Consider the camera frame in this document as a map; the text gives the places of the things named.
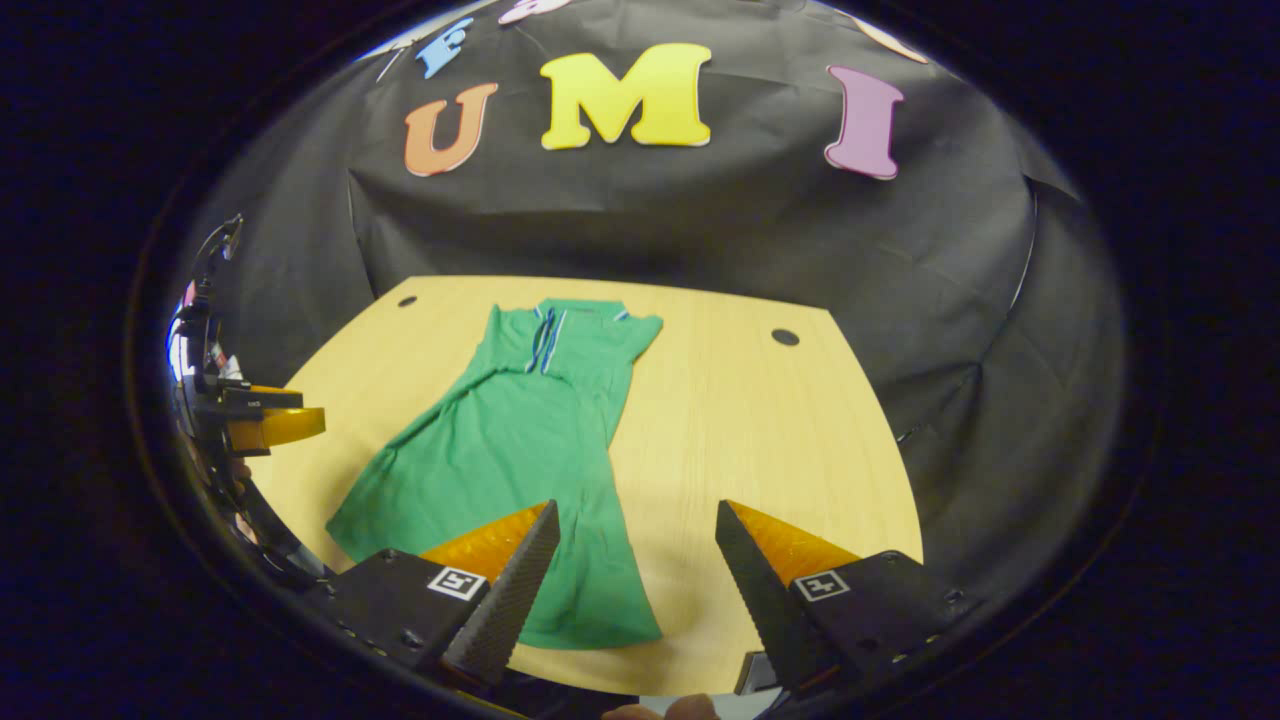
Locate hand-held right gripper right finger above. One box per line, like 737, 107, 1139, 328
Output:
715, 498, 976, 701

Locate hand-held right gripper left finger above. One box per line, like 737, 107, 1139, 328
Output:
320, 500, 563, 691

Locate green T-shirt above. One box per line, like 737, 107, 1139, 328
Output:
326, 298, 665, 651

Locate white printed board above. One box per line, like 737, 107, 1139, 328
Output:
168, 285, 196, 383

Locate black backdrop cloth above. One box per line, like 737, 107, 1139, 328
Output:
170, 0, 1126, 601

